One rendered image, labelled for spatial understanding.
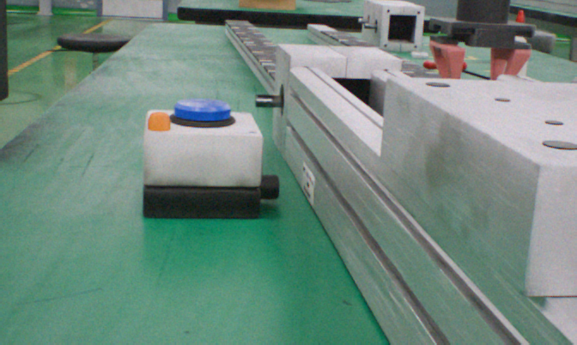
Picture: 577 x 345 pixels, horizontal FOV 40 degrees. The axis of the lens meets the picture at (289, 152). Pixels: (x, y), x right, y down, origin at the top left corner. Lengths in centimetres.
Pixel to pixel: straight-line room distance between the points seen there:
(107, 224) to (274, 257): 12
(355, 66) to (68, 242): 31
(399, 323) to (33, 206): 30
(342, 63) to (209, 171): 21
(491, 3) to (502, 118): 61
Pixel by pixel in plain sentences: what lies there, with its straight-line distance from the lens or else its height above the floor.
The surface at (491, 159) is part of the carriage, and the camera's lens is 26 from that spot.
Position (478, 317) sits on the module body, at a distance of 28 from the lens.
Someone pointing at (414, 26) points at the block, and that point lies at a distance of 170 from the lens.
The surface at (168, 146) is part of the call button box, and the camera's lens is 53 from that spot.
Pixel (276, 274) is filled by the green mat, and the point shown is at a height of 78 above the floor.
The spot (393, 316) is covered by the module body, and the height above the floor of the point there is 80.
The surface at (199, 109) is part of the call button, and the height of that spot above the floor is 85.
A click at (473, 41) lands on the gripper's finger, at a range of 89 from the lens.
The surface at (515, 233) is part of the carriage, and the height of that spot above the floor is 88.
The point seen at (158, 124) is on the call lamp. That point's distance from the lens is 53.
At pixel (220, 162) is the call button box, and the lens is 54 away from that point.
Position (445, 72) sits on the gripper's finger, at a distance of 93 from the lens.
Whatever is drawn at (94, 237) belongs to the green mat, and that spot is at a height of 78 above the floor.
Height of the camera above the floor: 96
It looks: 14 degrees down
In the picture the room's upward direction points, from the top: 3 degrees clockwise
